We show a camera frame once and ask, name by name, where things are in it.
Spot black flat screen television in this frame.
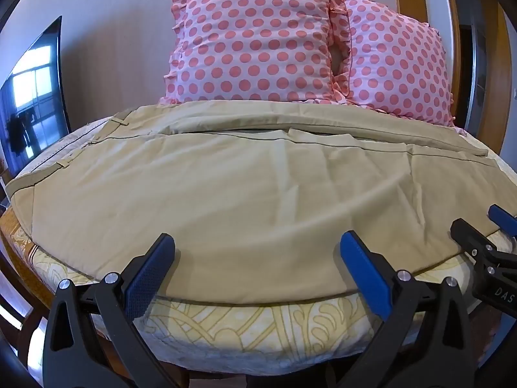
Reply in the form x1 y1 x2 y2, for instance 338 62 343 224
0 16 72 179

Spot large pink polka dot pillow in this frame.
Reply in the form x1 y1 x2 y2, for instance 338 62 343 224
158 0 353 106

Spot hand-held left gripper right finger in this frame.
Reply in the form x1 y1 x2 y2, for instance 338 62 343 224
335 231 473 388

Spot beige pants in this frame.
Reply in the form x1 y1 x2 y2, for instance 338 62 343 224
8 103 502 306

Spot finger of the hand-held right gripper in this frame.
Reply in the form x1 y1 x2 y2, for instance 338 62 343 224
450 218 517 268
488 204 517 238

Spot yellow patterned bed sheet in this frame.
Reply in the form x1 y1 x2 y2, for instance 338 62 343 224
0 118 517 373

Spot small pink polka dot pillow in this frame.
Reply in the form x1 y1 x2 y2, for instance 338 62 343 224
341 0 459 128

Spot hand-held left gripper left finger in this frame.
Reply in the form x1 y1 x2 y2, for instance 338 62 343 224
44 233 176 388

